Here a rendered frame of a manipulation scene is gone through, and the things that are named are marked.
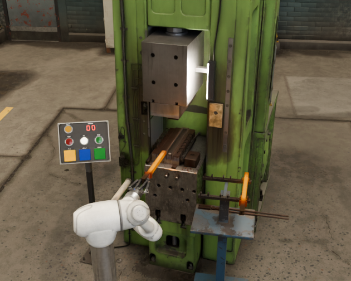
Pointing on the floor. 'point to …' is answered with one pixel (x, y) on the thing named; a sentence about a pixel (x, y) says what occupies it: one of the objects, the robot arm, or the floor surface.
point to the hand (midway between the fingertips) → (145, 178)
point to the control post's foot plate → (87, 257)
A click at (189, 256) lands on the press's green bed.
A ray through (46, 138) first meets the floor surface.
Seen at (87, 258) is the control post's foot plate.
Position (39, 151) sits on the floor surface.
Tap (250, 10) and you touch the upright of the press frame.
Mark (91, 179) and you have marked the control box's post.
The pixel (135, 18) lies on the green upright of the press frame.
